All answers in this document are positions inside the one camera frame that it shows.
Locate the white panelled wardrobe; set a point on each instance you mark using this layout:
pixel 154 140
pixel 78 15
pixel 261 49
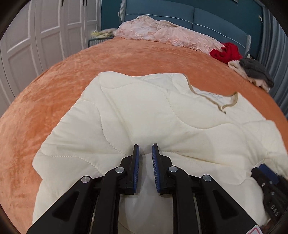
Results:
pixel 42 34

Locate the cream quilted coat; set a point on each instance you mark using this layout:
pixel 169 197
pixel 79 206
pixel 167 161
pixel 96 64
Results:
pixel 201 132

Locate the beige folded garment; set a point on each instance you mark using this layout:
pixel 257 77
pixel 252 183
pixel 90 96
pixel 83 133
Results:
pixel 235 66

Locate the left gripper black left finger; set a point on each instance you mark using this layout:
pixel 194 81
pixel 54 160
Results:
pixel 91 205

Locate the red garment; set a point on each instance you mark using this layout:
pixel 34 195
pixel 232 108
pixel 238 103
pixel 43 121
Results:
pixel 229 52

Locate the blue upholstered headboard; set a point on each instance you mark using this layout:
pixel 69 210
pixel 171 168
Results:
pixel 188 17

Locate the orange plush bedspread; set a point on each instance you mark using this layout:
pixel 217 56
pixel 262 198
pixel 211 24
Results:
pixel 40 106

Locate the pink floral quilt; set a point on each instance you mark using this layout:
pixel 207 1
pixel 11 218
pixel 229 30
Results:
pixel 149 29

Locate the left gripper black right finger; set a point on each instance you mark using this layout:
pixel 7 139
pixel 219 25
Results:
pixel 200 204

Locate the bedside table with clutter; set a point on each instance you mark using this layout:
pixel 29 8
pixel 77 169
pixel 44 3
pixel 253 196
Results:
pixel 101 36

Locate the grey curtain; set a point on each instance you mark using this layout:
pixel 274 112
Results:
pixel 273 56

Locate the dark grey knit garment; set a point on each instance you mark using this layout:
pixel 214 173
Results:
pixel 254 69

